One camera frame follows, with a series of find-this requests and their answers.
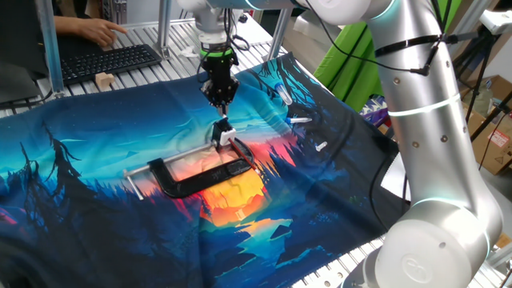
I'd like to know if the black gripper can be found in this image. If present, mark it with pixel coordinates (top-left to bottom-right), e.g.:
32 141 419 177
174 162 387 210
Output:
199 55 241 115

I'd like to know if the black white pencil sharpener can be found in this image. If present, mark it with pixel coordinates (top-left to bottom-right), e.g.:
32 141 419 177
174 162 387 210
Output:
210 117 238 151

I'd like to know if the person's forearm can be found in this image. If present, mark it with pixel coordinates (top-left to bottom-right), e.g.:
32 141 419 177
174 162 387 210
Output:
54 15 93 39

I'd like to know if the red pencil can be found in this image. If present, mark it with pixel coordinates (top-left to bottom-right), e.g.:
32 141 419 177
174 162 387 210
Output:
227 138 261 174

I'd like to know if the person's hand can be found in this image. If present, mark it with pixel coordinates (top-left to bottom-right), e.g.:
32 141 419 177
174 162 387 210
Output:
78 18 129 48

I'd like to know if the large clear blue-capped tube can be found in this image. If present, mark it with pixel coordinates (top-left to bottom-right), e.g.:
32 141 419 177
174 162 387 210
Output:
274 82 294 106

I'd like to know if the black C-clamp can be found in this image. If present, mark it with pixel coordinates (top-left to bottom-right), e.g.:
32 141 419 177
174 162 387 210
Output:
122 138 257 201

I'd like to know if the small wooden block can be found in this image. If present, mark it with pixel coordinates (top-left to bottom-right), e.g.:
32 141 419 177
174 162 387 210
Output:
94 71 116 89

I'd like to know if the black keyboard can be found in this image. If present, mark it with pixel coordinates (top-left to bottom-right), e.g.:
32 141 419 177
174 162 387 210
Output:
59 43 163 86

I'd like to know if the green cloth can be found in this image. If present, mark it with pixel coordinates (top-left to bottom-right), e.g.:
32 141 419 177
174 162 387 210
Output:
314 22 385 113

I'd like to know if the landscape print cloth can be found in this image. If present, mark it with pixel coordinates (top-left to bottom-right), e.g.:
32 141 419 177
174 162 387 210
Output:
0 51 413 288

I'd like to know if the purple patterned cloth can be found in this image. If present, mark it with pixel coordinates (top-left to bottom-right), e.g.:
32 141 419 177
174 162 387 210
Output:
359 95 391 129

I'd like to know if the person's brown-shirted torso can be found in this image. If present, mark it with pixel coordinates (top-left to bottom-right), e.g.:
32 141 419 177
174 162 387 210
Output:
51 0 105 21

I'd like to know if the black monitor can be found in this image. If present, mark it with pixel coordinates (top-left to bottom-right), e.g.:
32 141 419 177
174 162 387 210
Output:
0 0 51 81

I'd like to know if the black tripod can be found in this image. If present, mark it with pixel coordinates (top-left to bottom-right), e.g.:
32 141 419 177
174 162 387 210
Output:
454 34 512 161

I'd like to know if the cardboard box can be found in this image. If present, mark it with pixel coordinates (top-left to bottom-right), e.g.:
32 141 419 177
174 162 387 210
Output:
462 74 512 177

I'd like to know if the aluminium frame post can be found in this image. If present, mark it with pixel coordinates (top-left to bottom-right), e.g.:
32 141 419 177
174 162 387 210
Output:
266 7 294 62
38 0 66 99
154 0 174 60

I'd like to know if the black arm strap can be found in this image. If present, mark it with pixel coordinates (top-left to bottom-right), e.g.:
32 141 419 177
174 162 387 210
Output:
374 34 445 58

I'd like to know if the black camera cable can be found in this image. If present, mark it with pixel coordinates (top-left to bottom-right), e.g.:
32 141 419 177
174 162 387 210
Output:
306 0 445 77

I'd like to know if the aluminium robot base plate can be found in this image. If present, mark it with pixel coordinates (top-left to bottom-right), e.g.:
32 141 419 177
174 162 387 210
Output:
291 255 361 288

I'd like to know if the white camera device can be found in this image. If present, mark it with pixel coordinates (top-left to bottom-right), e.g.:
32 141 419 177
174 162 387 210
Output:
478 10 512 35

